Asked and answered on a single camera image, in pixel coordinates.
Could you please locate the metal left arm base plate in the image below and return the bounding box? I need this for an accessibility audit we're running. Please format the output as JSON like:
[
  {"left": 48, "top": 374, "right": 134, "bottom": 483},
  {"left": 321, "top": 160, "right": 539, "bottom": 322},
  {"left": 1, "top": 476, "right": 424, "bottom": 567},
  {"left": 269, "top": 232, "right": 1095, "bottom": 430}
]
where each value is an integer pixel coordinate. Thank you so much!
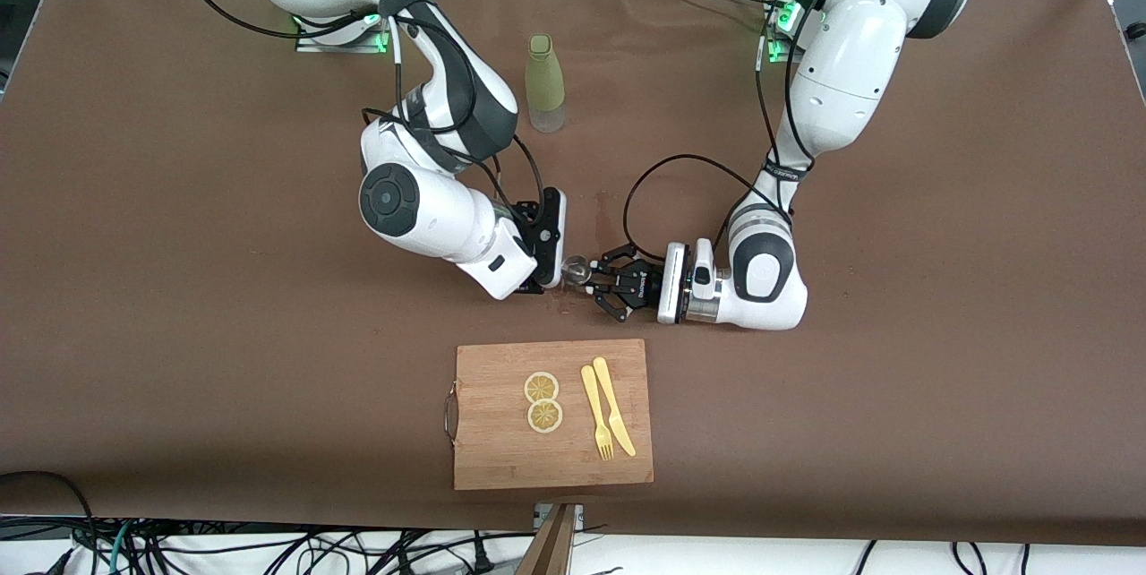
[{"left": 761, "top": 0, "right": 807, "bottom": 64}]

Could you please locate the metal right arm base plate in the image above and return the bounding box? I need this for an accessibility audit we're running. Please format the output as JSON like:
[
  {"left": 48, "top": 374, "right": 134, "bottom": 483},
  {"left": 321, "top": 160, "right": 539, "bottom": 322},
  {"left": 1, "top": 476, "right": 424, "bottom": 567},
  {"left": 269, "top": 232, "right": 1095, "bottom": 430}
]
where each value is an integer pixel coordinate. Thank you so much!
[{"left": 295, "top": 15, "right": 392, "bottom": 55}]

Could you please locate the wooden beam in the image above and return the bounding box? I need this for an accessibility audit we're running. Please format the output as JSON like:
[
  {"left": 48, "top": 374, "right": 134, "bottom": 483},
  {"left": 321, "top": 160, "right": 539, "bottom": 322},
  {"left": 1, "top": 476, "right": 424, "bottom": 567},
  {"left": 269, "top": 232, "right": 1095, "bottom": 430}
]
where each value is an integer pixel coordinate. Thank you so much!
[{"left": 515, "top": 503, "right": 576, "bottom": 575}]

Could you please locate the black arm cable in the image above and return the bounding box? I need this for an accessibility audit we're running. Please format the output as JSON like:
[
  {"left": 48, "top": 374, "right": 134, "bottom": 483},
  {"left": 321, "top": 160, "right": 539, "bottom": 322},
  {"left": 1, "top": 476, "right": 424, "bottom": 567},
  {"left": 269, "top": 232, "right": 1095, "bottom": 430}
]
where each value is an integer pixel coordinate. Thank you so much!
[
  {"left": 161, "top": 0, "right": 549, "bottom": 231},
  {"left": 622, "top": 0, "right": 887, "bottom": 264}
]

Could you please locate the green sleeved glass bottle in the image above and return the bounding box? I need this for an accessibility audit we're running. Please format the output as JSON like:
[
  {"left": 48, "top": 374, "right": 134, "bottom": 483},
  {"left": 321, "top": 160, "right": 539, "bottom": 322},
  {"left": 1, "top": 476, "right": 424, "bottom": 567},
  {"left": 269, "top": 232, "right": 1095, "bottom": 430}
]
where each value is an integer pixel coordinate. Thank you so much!
[{"left": 525, "top": 34, "right": 568, "bottom": 133}]

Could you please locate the yellow plastic fork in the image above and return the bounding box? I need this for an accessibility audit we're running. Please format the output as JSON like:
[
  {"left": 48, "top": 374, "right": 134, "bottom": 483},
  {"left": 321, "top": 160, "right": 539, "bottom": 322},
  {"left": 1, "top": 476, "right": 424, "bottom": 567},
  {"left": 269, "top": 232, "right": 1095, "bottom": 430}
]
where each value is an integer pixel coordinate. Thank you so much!
[{"left": 580, "top": 365, "right": 616, "bottom": 461}]

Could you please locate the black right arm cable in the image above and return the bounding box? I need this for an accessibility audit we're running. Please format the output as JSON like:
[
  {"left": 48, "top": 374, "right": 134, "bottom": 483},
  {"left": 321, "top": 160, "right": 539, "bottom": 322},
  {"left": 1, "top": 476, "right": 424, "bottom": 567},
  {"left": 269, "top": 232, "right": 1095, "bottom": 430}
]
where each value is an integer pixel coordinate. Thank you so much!
[{"left": 161, "top": 0, "right": 549, "bottom": 231}]

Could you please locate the wooden cutting board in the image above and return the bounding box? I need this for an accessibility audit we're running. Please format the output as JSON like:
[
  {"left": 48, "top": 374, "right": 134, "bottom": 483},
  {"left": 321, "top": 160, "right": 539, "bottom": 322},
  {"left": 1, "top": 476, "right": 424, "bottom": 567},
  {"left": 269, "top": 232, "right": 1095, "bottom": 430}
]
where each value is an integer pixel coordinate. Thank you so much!
[{"left": 443, "top": 339, "right": 654, "bottom": 492}]

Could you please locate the brown table cover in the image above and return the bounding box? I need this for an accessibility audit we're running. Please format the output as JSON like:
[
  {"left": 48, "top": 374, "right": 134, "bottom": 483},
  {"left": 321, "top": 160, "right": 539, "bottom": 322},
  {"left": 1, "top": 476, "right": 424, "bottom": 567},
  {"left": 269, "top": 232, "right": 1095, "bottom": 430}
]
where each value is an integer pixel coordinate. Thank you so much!
[{"left": 0, "top": 0, "right": 1146, "bottom": 547}]

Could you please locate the teal floor cable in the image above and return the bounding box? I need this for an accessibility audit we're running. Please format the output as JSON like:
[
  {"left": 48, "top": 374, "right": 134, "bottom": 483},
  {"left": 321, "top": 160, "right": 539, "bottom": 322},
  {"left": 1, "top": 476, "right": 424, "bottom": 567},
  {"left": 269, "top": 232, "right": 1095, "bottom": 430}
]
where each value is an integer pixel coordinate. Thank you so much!
[{"left": 90, "top": 521, "right": 131, "bottom": 575}]

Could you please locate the metal clamp bracket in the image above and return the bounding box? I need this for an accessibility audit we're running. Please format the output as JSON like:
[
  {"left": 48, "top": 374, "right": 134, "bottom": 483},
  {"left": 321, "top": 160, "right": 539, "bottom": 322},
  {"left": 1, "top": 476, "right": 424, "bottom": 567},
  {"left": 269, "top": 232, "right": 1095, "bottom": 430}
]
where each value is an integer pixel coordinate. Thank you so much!
[{"left": 535, "top": 503, "right": 586, "bottom": 533}]

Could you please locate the yellow plastic knife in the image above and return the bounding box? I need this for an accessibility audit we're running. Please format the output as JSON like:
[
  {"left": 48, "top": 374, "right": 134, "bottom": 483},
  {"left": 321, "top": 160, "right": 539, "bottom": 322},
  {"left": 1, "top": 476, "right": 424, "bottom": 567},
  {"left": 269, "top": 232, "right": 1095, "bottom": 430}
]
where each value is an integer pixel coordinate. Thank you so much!
[{"left": 592, "top": 356, "right": 637, "bottom": 458}]

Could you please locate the black looped floor cable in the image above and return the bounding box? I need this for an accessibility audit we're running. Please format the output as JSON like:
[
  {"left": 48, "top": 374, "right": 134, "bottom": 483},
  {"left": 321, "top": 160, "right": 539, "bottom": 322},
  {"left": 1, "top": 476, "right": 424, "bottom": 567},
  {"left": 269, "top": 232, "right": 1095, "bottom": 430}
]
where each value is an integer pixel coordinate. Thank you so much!
[{"left": 0, "top": 470, "right": 101, "bottom": 575}]

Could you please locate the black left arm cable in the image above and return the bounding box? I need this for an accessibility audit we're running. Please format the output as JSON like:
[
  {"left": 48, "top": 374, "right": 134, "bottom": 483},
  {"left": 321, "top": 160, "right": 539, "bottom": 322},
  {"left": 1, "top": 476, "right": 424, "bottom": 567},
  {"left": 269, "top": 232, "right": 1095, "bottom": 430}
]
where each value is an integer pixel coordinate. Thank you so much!
[{"left": 622, "top": 0, "right": 887, "bottom": 264}]

